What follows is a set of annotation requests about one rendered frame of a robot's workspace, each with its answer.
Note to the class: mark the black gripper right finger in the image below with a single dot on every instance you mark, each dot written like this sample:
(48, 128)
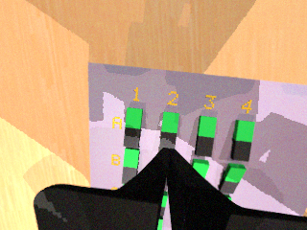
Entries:
(195, 204)

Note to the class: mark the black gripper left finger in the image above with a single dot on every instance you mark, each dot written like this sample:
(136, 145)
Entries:
(134, 206)

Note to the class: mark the pale lavender switch panel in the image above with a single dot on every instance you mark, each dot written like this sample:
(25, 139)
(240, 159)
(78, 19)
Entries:
(246, 137)

